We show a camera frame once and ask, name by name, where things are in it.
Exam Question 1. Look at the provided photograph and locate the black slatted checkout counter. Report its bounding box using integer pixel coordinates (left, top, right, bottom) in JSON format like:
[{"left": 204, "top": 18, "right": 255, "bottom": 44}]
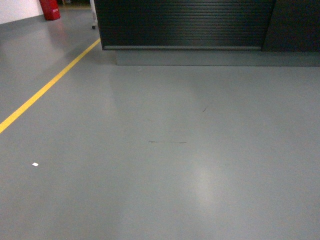
[{"left": 95, "top": 0, "right": 320, "bottom": 67}]

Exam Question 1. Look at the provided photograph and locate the white cart leg with caster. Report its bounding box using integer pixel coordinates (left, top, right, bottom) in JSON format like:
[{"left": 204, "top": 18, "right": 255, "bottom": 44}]
[{"left": 90, "top": 0, "right": 98, "bottom": 30}]

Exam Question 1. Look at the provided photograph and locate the red fire extinguisher box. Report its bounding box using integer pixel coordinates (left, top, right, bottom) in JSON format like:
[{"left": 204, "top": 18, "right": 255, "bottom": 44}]
[{"left": 39, "top": 0, "right": 61, "bottom": 21}]

